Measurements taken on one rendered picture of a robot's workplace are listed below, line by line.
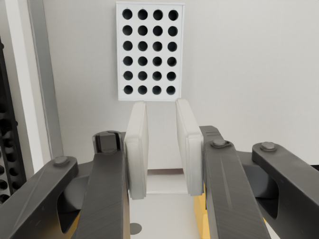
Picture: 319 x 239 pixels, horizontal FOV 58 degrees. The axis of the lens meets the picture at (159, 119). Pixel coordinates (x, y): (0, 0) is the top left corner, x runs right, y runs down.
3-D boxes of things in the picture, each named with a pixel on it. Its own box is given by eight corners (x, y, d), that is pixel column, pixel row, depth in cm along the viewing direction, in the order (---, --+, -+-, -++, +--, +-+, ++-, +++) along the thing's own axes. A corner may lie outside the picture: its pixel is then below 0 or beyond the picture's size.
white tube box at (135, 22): (119, 3, 38) (115, 1, 35) (182, 4, 39) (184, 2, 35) (121, 94, 42) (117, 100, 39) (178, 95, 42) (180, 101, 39)
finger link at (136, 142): (145, 200, 13) (129, 201, 13) (149, 142, 20) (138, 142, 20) (140, 139, 12) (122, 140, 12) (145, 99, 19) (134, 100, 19)
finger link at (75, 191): (125, 210, 11) (50, 215, 11) (134, 155, 16) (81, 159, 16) (121, 176, 11) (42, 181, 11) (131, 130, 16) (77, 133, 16)
